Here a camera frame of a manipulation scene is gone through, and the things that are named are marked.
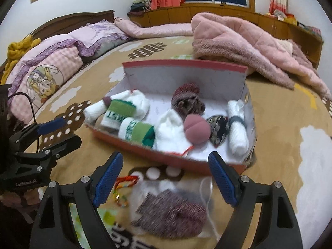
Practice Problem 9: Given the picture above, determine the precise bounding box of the pink crumpled blanket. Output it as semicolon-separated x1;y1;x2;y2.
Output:
191;12;332;103

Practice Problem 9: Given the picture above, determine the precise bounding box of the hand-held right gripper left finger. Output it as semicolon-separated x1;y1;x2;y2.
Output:
30;152;124;249

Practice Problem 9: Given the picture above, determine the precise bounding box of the white sock with dark band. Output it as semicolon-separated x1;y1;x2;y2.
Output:
227;99;250;155

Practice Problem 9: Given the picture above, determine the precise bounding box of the black cable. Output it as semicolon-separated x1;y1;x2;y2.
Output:
7;93;40;151

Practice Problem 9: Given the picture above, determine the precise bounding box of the green and white sock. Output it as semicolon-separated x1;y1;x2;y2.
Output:
118;117;156;146
101;100;137;131

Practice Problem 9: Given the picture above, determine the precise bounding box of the white sock with maroon toe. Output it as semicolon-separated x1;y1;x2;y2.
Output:
84;95;112;123

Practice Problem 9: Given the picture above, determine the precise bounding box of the clear plastic bag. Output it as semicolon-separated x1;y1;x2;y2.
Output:
129;176;221;242

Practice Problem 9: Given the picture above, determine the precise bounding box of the purple floral pillow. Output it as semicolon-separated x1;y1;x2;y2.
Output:
67;21;133;58

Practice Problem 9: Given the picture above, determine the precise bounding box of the dark wooden headboard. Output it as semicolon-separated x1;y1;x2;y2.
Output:
0;10;116;69

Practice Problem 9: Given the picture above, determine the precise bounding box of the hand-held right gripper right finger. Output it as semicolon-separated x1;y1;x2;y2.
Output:
207;151;304;249

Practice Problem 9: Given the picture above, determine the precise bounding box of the red and orange bracelet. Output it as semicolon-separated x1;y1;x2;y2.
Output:
113;175;140;208

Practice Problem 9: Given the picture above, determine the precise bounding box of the pink sock ball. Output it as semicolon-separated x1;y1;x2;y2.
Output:
184;114;210;145

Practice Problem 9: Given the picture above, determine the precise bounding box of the pile of folded clothes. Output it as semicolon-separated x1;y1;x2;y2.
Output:
130;0;152;13

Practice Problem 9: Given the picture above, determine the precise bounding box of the yellow knitted cloth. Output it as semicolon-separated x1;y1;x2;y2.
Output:
0;34;42;84

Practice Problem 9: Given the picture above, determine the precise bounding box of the maroon knit sock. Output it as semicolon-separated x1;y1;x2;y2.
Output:
171;82;207;116
131;189;208;239

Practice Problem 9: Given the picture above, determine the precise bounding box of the white sock with red thread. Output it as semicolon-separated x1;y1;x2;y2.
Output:
153;109;195;157
112;89;151;120

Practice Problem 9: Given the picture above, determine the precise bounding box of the person's left hand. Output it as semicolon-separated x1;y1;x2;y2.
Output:
0;187;39;209

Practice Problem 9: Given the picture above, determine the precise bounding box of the dark patterned sock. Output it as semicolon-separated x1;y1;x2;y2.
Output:
206;115;230;148

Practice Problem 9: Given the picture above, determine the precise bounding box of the pink checked cartoon pillow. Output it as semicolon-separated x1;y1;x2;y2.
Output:
5;34;84;125

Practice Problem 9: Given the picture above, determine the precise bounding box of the colourful box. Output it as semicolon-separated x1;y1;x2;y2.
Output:
298;23;322;36

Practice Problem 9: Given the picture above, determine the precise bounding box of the cream cloth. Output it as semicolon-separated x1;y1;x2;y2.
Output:
278;39;294;58

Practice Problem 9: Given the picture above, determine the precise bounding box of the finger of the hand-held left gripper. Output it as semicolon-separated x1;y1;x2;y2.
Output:
36;135;82;165
10;117;67;151

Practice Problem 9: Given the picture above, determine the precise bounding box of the red cardboard box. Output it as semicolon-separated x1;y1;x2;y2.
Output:
84;59;258;177

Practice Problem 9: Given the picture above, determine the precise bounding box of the pink checked quilt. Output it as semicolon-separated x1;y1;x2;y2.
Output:
114;17;194;40

